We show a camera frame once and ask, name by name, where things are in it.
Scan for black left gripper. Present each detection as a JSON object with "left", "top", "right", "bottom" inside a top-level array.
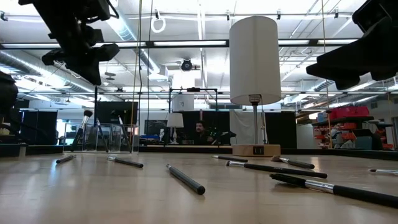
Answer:
[{"left": 41, "top": 24, "right": 121, "bottom": 85}]

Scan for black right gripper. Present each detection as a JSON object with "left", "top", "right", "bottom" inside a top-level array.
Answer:
[{"left": 306, "top": 14, "right": 398, "bottom": 90}]

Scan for fluffy powder makeup brush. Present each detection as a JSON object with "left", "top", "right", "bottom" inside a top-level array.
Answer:
[{"left": 70, "top": 109, "right": 94, "bottom": 152}]

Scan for thin black makeup brush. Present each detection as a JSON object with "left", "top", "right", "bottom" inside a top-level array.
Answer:
[
  {"left": 117, "top": 114, "right": 133, "bottom": 153},
  {"left": 55, "top": 154, "right": 77, "bottom": 165},
  {"left": 165, "top": 164, "right": 206, "bottom": 196},
  {"left": 95, "top": 118, "right": 109, "bottom": 153},
  {"left": 226, "top": 160, "right": 328, "bottom": 179},
  {"left": 106, "top": 156, "right": 144, "bottom": 169},
  {"left": 368, "top": 168, "right": 398, "bottom": 177},
  {"left": 211, "top": 154, "right": 249, "bottom": 163}
]

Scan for brown fluffy makeup brush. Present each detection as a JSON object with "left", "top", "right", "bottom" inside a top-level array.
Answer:
[{"left": 271, "top": 155, "right": 316, "bottom": 170}]

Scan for dark-head makeup brush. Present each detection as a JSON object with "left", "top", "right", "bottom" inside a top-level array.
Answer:
[{"left": 269, "top": 172, "right": 398, "bottom": 209}]

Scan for red storage bins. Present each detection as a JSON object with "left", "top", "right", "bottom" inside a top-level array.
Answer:
[{"left": 328, "top": 105, "right": 371, "bottom": 121}]

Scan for black background monitor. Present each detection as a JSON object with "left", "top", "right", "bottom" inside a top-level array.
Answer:
[{"left": 96, "top": 101, "right": 139, "bottom": 125}]

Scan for clear acrylic organizer box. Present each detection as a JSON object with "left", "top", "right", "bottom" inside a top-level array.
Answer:
[{"left": 63, "top": 123, "right": 140, "bottom": 154}]

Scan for white shade wooden base lamp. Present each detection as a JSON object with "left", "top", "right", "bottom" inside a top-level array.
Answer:
[{"left": 229, "top": 15, "right": 282, "bottom": 158}]

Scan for small white table lamp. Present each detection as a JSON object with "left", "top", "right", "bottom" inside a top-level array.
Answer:
[{"left": 166, "top": 111, "right": 185, "bottom": 146}]

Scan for person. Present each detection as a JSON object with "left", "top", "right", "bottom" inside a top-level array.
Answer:
[{"left": 186, "top": 120, "right": 218, "bottom": 146}]

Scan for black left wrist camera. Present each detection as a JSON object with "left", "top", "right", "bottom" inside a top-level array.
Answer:
[{"left": 82, "top": 0, "right": 121, "bottom": 23}]

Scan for white hanging cable loop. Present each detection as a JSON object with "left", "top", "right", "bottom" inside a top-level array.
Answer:
[{"left": 150, "top": 17, "right": 167, "bottom": 34}]

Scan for black ceiling dome camera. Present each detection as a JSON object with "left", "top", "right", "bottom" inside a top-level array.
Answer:
[{"left": 180, "top": 58, "right": 193, "bottom": 72}]

